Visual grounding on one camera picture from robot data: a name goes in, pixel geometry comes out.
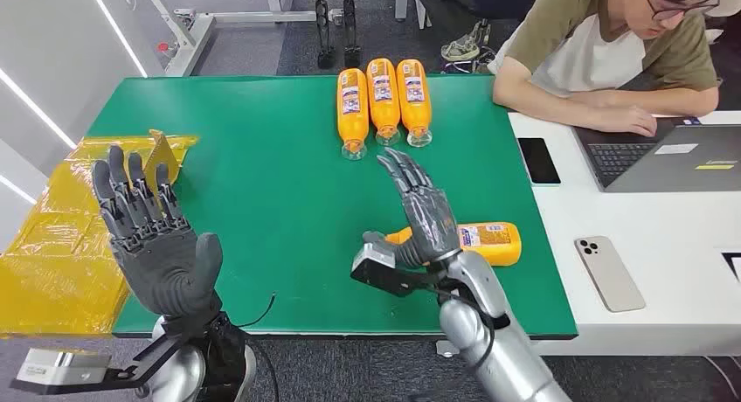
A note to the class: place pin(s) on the white metal frame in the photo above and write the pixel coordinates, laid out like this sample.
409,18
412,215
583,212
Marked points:
197,31

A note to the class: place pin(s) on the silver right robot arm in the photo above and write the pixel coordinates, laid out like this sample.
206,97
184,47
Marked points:
495,336

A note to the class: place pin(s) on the person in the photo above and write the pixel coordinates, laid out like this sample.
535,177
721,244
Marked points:
596,58

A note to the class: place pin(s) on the green table mat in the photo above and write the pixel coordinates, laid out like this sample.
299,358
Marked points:
289,185

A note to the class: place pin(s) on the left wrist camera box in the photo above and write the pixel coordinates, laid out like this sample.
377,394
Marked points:
61,369

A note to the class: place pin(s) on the yellow taped cardboard box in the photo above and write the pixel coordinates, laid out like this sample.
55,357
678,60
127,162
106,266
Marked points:
63,237

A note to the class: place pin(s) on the grey laptop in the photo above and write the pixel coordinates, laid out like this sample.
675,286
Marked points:
666,156

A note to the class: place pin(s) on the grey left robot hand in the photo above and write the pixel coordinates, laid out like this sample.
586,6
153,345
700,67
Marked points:
165,260

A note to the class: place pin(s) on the orange bottle with clear cap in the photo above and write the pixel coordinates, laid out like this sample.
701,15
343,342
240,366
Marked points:
352,113
492,243
415,101
384,101

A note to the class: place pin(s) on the beige smartphone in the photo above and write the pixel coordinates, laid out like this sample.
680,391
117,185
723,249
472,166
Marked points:
609,274

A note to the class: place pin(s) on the shoe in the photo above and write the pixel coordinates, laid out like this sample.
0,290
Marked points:
463,45

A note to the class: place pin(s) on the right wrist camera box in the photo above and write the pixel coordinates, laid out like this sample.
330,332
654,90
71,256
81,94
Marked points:
379,266

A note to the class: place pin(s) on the black smartphone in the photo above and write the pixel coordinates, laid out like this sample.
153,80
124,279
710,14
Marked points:
538,161

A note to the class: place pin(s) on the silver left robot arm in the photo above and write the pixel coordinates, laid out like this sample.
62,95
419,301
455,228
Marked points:
200,362

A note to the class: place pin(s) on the black stand leg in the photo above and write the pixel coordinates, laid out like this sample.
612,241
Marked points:
323,23
349,23

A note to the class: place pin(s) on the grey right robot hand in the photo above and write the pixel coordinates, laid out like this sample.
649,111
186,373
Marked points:
429,217

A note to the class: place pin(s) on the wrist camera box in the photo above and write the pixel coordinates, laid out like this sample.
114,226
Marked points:
379,266
61,369

